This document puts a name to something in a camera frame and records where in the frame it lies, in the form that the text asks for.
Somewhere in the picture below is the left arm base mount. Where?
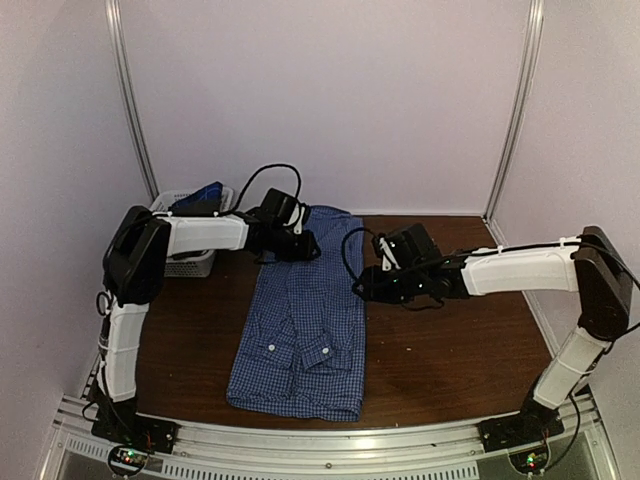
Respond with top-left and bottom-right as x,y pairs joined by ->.
82,385 -> 178,478

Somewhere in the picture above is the aluminium frame post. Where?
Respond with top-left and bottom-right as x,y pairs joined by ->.
104,0 -> 160,201
483,0 -> 545,223

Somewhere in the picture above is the dark blue plaid shirt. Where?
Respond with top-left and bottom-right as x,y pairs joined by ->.
169,181 -> 223,210

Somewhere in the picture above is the white plastic laundry basket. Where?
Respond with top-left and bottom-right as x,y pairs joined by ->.
149,185 -> 235,278

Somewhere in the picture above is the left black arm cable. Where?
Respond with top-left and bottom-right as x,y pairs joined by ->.
97,163 -> 304,316

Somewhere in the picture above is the right aluminium frame post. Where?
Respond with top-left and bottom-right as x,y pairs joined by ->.
483,0 -> 545,223

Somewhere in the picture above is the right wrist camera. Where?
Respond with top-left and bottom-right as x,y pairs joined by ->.
373,235 -> 401,272

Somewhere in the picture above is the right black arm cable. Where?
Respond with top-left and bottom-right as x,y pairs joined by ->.
341,227 -> 640,346

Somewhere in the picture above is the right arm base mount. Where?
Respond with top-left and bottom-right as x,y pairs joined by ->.
478,398 -> 565,476

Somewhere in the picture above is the blue plaid long sleeve shirt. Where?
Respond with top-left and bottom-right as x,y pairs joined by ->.
226,206 -> 366,422

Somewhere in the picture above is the left aluminium frame post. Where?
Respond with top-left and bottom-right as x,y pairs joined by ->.
104,0 -> 160,201

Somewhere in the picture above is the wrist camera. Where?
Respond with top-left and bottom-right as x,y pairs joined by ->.
287,201 -> 310,235
373,235 -> 401,272

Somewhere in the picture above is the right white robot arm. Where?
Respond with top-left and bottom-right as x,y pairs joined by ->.
351,224 -> 639,442

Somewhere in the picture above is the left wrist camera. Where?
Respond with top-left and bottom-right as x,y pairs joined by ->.
287,201 -> 310,235

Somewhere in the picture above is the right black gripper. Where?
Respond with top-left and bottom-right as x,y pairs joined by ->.
352,265 -> 427,305

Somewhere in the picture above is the aluminium front rail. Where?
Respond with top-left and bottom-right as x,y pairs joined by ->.
35,394 -> 621,479

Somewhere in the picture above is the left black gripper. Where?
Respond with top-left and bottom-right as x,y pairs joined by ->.
269,226 -> 321,263

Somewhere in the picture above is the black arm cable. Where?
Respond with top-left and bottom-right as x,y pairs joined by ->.
97,163 -> 304,316
341,227 -> 640,346

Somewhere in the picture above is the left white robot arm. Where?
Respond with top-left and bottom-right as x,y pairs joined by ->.
98,189 -> 321,403

